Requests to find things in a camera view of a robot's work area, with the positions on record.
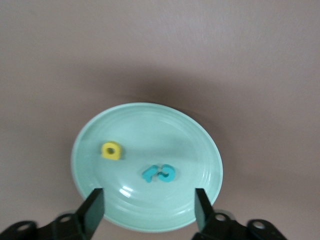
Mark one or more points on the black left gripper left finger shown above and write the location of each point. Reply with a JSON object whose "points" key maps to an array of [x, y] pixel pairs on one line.
{"points": [[90, 215]]}

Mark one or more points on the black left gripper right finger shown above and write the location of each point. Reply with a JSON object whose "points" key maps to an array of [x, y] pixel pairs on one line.
{"points": [[205, 215]]}

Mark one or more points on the teal foam letter c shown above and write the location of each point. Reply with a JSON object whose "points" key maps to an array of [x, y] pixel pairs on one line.
{"points": [[172, 173]]}

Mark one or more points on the yellow foam letter d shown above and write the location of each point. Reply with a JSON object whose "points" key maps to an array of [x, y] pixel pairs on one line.
{"points": [[118, 152]]}

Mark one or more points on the teal foam letter r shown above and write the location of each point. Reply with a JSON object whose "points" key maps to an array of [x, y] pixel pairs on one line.
{"points": [[147, 173]]}

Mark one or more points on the green round plate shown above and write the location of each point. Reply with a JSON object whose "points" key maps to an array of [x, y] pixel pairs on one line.
{"points": [[150, 130]]}

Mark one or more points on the brown table cover sheet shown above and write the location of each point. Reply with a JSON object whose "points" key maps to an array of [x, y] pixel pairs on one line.
{"points": [[150, 50]]}

